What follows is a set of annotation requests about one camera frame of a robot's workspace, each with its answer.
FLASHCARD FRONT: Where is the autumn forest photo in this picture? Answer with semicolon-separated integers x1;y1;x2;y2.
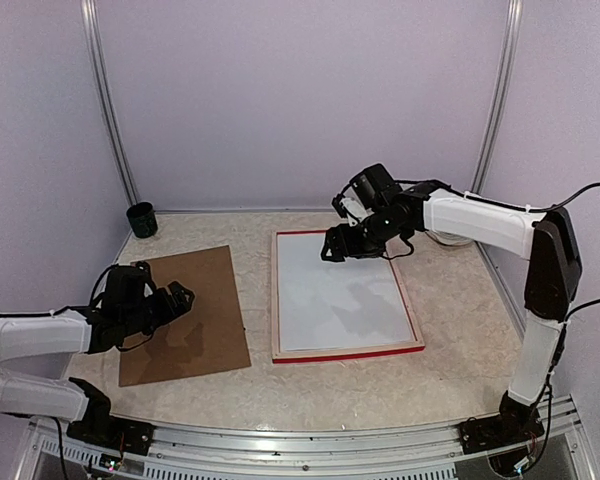
277;233;415;352

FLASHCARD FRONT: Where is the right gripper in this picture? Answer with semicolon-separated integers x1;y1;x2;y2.
322;208;407;261

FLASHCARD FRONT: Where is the aluminium post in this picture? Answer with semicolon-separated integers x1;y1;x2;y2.
470;0;523;194
80;0;139;207

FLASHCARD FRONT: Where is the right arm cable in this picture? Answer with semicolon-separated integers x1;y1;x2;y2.
394;178;600;321

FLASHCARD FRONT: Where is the red wooden picture frame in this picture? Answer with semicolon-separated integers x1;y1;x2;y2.
270;228;427;365

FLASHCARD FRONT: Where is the front aluminium rail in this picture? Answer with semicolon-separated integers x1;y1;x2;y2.
9;396;600;479

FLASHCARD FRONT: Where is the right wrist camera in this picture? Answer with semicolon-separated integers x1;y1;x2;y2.
331;194;367;226

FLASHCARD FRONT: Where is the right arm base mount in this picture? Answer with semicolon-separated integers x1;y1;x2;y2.
457;415;545;455

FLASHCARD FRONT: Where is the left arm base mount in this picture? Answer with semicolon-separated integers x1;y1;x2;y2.
67;416;156;456

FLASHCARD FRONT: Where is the brown cardboard backing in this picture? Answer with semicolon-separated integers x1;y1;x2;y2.
118;245;251;387

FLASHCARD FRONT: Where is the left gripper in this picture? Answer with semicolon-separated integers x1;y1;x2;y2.
121;281;194;337

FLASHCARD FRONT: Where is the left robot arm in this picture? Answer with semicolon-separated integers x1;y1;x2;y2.
0;262;195;445

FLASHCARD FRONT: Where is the left aluminium post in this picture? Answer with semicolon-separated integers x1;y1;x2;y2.
80;0;139;207

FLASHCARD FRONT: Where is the black cup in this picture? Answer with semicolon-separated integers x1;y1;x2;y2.
126;201;158;239

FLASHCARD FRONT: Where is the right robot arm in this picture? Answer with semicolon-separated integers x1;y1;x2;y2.
320;164;582;444

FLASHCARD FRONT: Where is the white patterned plate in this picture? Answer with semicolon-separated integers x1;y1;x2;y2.
426;231;472;248

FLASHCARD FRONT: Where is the right aluminium post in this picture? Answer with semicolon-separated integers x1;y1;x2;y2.
470;0;523;194

